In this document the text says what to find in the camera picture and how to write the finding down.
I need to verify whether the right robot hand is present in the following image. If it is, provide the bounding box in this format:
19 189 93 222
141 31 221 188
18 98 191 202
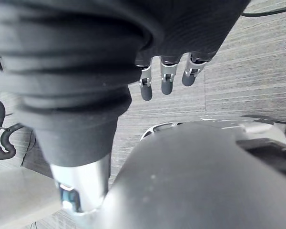
0 0 251 213

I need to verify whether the black corrugated hose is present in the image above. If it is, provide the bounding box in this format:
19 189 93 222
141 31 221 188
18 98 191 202
0 96 27 163

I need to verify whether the silver robot leg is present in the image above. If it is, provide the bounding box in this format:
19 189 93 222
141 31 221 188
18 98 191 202
73 120 286 229

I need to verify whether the white cabinet panel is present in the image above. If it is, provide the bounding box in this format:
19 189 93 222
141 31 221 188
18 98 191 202
0 167 65 229

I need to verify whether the thin black cable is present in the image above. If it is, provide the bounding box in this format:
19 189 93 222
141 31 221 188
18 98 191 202
242 0 286 17

